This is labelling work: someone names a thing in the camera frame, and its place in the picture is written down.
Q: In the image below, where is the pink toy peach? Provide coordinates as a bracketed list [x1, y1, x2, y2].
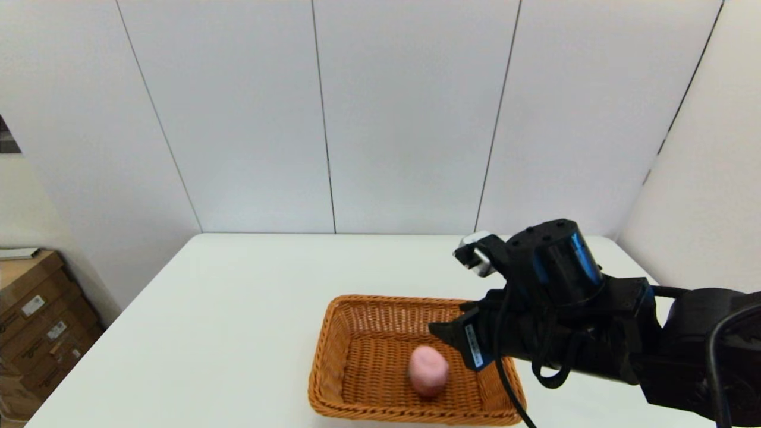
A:
[408, 345, 450, 398]

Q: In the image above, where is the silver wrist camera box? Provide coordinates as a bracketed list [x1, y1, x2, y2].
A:
[453, 231, 499, 278]

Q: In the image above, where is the orange woven wicker basket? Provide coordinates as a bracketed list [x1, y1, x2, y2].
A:
[307, 294, 527, 427]

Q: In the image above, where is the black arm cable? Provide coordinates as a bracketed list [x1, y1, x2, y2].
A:
[705, 302, 761, 428]

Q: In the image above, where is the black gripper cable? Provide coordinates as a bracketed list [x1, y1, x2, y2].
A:
[492, 285, 584, 428]

